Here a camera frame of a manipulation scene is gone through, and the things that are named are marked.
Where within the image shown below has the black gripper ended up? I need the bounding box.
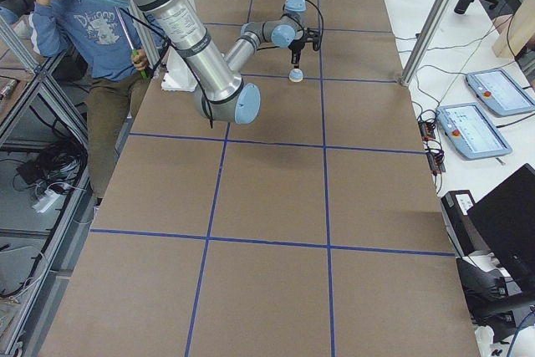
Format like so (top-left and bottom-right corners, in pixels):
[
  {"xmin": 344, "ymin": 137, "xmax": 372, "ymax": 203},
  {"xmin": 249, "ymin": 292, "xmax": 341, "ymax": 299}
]
[{"xmin": 288, "ymin": 28, "xmax": 322, "ymax": 68}]

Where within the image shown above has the black box top right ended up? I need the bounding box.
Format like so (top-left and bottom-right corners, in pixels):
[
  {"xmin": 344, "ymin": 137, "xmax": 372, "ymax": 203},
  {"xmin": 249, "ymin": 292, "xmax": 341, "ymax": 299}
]
[{"xmin": 441, "ymin": 190, "xmax": 489, "ymax": 256}]

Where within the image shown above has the seated person blue hoodie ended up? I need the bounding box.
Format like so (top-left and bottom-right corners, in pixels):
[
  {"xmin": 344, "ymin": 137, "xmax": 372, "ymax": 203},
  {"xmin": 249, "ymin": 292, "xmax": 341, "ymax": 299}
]
[{"xmin": 29, "ymin": 0, "xmax": 149, "ymax": 202}]

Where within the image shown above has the far blue teach pendant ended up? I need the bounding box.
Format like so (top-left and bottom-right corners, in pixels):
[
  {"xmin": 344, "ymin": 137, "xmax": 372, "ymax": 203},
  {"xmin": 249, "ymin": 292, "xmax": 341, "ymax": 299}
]
[{"xmin": 466, "ymin": 69, "xmax": 534, "ymax": 117}]

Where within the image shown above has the bundle of black cables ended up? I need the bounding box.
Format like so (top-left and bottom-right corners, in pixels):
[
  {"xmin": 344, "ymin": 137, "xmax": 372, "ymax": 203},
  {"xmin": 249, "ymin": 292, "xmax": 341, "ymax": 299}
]
[{"xmin": 12, "ymin": 139, "xmax": 89, "ymax": 195}]

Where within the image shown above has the black monitor arm base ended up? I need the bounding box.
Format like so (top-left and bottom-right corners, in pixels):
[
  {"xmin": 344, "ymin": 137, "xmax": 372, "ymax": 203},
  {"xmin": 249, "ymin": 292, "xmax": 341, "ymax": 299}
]
[{"xmin": 456, "ymin": 258, "xmax": 534, "ymax": 343}]

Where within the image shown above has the blue teach pendant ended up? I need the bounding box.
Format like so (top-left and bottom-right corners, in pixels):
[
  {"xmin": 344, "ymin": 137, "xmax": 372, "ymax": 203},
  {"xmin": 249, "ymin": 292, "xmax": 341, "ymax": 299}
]
[
  {"xmin": 466, "ymin": 69, "xmax": 534, "ymax": 117},
  {"xmin": 436, "ymin": 103, "xmax": 512, "ymax": 160}
]

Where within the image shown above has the wooden board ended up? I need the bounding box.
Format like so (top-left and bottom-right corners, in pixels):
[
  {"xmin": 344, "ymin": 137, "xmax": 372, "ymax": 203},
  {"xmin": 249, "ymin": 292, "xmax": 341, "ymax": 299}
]
[{"xmin": 492, "ymin": 0, "xmax": 534, "ymax": 58}]

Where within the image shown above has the green pen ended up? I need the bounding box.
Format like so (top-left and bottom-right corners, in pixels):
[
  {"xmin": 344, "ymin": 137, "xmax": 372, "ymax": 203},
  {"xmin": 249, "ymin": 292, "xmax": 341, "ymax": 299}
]
[{"xmin": 130, "ymin": 49, "xmax": 148, "ymax": 79}]

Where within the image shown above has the orange black cable hub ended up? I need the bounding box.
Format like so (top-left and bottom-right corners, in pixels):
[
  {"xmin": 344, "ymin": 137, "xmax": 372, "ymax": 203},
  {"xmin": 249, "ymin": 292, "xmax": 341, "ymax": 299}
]
[{"xmin": 418, "ymin": 119, "xmax": 446, "ymax": 176}]

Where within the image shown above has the white power strip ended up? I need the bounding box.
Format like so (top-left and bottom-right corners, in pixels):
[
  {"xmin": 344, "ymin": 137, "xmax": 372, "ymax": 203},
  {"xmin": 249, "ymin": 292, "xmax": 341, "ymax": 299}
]
[{"xmin": 33, "ymin": 189, "xmax": 59, "ymax": 213}]

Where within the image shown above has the aluminium frame side table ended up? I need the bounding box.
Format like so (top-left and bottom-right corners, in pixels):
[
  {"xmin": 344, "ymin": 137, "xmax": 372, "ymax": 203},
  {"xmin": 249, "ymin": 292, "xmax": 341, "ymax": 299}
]
[{"xmin": 1, "ymin": 16, "xmax": 92, "ymax": 356}]

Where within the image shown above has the grey aluminium frame post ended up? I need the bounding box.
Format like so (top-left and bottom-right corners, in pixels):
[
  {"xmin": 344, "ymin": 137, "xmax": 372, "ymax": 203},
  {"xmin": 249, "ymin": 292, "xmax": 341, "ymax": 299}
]
[{"xmin": 399, "ymin": 0, "xmax": 451, "ymax": 87}]

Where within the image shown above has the black monitor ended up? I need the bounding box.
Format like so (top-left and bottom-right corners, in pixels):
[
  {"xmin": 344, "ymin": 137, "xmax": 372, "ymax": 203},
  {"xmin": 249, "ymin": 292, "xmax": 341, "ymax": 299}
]
[{"xmin": 468, "ymin": 163, "xmax": 534, "ymax": 291}]

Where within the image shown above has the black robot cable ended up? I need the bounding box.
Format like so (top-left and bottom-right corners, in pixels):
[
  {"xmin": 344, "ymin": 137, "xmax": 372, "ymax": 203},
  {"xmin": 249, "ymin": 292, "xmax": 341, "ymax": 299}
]
[{"xmin": 303, "ymin": 0, "xmax": 326, "ymax": 51}]

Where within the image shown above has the light blue call bell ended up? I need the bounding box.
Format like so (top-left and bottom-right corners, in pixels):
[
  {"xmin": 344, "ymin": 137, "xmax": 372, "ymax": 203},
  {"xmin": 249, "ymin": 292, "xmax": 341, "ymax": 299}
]
[{"xmin": 288, "ymin": 68, "xmax": 303, "ymax": 83}]

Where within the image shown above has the near blue teach pendant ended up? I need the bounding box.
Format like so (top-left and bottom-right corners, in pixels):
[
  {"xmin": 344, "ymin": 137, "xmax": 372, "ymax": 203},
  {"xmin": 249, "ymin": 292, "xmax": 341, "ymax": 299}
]
[{"xmin": 436, "ymin": 103, "xmax": 512, "ymax": 160}]

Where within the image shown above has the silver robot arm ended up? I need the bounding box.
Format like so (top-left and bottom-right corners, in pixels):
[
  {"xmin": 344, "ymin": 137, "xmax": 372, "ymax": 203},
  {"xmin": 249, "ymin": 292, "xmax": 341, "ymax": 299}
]
[{"xmin": 96, "ymin": 0, "xmax": 323, "ymax": 125}]

